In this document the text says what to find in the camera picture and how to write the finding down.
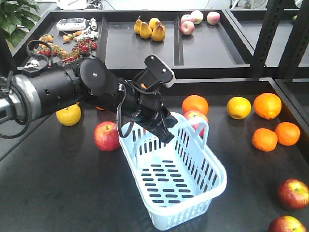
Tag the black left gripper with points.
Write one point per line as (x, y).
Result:
(140, 101)

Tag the light blue plastic basket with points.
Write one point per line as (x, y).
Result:
(178, 180)

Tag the red yellow apple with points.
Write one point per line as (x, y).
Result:
(286, 224)
(293, 194)

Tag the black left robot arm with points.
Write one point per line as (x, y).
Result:
(38, 93)

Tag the red apple middle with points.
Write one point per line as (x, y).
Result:
(197, 119)

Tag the orange behind middle apple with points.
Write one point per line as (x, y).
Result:
(195, 103)

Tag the red apple far left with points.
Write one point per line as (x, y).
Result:
(106, 136)

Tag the yellow orange citrus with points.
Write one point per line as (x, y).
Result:
(238, 107)

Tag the yellow brown pears group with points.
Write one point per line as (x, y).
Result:
(154, 29)

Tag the yellow pear apple lower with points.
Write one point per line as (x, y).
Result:
(70, 115)

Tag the black wooden produce stand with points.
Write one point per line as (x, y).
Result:
(55, 179)

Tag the pink apple back left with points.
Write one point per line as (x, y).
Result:
(187, 28)

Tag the pink apple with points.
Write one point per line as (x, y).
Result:
(197, 16)
(187, 28)
(213, 18)

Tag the small orange lower left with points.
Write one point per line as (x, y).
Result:
(264, 139)

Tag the small orange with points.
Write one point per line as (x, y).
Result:
(287, 133)
(264, 139)

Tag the large orange right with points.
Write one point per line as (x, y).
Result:
(267, 105)

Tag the pink apple back middle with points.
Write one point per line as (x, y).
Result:
(197, 16)

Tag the pink apple back right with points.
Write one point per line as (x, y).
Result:
(213, 18)

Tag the small orange lower right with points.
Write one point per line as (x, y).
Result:
(287, 133)

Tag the white electronic device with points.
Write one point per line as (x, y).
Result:
(71, 24)

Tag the green potted plant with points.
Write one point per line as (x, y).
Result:
(17, 18)

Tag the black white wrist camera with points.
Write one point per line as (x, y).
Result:
(158, 72)

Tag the black upright post right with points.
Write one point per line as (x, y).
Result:
(296, 44)

